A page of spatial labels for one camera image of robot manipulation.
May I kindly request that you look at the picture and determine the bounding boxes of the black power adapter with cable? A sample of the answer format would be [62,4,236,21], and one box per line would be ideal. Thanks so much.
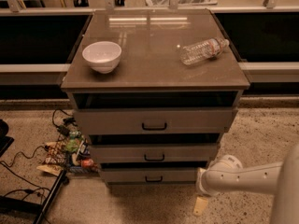
[51,109,78,137]

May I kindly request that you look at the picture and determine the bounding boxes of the black floor cable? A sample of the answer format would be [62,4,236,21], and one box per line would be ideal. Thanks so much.
[0,145,52,203]

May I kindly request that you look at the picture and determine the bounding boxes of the grey top drawer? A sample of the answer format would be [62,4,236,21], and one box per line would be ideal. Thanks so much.
[74,108,237,135]

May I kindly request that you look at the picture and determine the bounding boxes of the grey middle drawer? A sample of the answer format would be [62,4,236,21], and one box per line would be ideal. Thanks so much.
[89,144,219,163]

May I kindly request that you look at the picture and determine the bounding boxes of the grey drawer cabinet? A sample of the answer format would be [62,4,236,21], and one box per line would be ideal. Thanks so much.
[60,8,251,189]

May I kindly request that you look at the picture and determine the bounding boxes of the grey drawer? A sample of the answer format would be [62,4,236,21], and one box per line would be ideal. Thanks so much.
[99,168,199,184]
[89,144,219,163]
[74,108,237,135]

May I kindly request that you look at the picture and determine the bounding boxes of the white ceramic bowl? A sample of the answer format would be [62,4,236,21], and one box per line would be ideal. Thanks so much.
[82,41,122,74]

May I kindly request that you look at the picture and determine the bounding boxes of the clear plastic water bottle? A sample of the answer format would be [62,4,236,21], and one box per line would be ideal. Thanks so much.
[179,37,230,65]

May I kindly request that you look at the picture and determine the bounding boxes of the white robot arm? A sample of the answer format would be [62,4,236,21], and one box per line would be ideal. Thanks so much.
[196,145,299,224]

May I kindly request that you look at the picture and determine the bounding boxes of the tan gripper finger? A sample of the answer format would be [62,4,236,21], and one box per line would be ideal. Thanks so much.
[193,197,208,216]

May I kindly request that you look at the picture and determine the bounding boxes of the grey bottom drawer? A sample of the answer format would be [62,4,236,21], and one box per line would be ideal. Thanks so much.
[99,168,199,184]

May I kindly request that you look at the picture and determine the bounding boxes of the black stand leg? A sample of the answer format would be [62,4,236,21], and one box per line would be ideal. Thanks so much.
[33,171,68,224]

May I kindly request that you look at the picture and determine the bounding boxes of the black chair base edge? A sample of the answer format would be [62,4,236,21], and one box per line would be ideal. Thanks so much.
[0,119,14,157]

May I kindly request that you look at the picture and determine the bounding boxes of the pile of snack packages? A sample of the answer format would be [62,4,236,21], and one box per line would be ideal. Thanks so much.
[37,131,98,176]

